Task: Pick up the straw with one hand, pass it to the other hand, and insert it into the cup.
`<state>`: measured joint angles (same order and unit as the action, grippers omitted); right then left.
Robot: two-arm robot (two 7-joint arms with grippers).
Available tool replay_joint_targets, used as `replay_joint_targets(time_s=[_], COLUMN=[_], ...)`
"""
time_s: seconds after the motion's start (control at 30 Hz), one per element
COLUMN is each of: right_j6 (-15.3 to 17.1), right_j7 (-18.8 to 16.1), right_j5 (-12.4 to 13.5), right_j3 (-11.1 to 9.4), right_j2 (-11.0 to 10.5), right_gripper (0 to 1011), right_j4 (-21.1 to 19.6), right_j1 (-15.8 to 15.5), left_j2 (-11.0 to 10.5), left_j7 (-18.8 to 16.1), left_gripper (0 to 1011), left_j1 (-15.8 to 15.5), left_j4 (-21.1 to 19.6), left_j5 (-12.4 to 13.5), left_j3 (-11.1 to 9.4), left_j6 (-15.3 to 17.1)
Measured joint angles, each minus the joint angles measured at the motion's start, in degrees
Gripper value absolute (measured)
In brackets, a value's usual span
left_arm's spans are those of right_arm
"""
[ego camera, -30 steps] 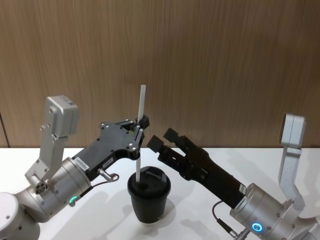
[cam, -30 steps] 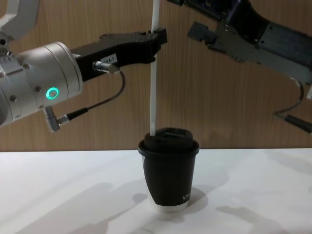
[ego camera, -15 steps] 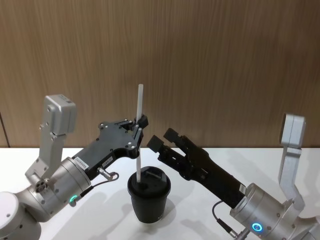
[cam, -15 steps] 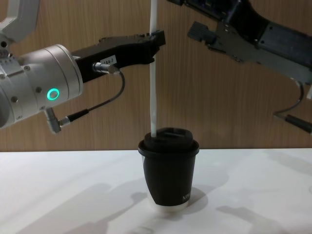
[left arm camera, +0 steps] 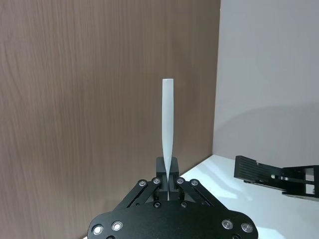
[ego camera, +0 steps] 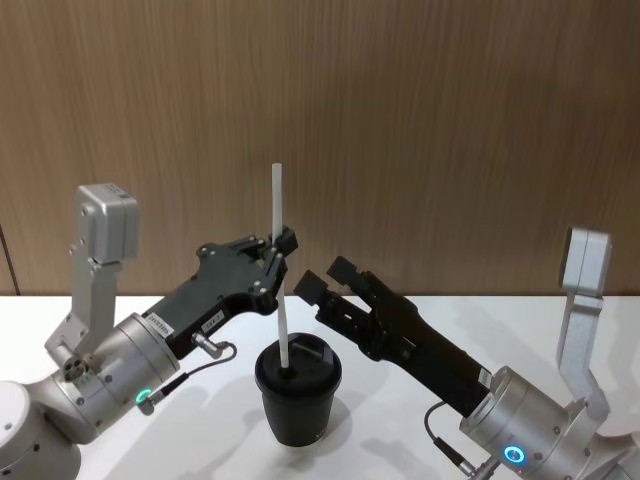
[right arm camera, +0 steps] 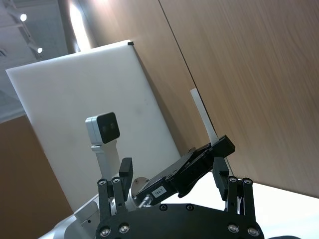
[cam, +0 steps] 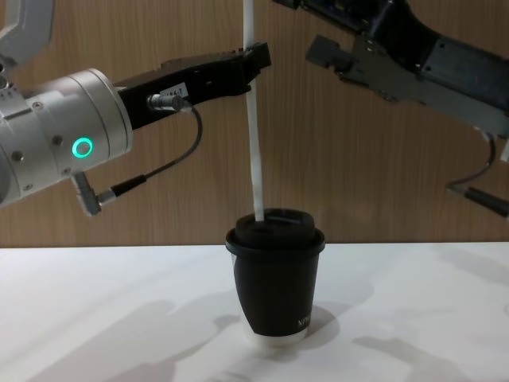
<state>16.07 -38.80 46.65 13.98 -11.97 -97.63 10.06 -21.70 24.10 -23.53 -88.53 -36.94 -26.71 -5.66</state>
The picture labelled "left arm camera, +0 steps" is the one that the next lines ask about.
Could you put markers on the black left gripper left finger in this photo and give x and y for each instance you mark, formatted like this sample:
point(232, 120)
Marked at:
point(145, 189)

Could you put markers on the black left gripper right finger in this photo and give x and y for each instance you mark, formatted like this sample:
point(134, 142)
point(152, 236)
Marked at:
point(193, 189)

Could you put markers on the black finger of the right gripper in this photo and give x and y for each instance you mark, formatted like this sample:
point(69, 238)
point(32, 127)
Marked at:
point(259, 171)

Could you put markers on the white plastic piece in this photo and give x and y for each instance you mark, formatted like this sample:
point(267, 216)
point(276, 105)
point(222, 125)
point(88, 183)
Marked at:
point(167, 117)

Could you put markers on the brown wood-grain panel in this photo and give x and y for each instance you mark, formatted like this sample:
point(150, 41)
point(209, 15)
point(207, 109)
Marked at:
point(99, 99)

